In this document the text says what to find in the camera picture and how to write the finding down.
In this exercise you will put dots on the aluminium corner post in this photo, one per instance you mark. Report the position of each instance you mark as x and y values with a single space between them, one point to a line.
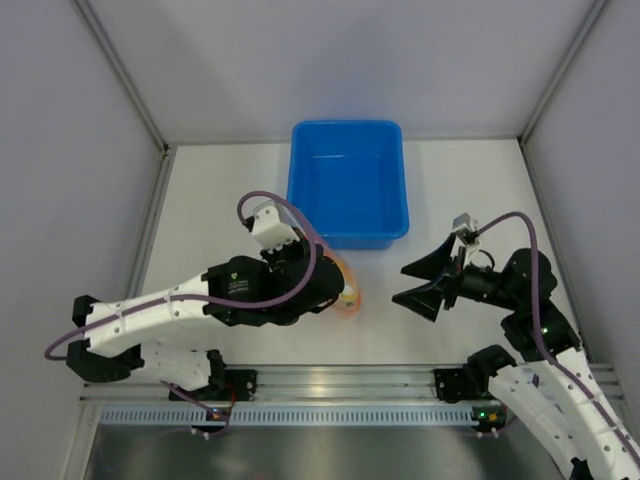
578 40
106 46

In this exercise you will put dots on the clear zip top bag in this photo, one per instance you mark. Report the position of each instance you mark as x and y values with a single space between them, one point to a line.
349 301

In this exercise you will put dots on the aluminium rail frame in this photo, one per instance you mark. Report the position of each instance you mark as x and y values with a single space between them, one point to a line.
326 383

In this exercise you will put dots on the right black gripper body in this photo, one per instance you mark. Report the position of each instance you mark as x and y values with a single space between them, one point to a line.
478 283

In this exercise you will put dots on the blue plastic bin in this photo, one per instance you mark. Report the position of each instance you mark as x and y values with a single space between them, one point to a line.
348 178

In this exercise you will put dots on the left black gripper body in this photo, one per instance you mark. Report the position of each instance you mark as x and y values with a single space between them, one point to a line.
287 254

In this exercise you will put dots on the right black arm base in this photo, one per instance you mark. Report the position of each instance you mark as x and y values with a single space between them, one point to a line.
452 384

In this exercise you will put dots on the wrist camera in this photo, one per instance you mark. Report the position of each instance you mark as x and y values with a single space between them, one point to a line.
465 228
270 228

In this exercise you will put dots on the left aluminium corner post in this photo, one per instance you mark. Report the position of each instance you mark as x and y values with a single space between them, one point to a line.
106 46

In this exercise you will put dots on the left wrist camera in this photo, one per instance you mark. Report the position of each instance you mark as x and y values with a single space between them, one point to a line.
270 228

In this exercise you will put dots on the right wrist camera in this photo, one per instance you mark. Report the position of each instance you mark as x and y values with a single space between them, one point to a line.
465 228

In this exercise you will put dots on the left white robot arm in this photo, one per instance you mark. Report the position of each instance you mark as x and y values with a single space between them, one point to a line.
125 338

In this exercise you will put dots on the right aluminium corner post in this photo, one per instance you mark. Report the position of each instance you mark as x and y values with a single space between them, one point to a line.
578 40

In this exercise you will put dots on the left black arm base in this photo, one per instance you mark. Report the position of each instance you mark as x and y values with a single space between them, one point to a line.
238 384

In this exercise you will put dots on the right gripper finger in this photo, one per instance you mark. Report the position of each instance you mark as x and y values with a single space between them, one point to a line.
442 260
428 299

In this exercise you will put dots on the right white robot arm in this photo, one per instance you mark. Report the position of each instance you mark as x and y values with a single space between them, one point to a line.
544 378

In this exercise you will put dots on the slotted cable duct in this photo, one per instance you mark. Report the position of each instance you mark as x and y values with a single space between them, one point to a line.
263 415

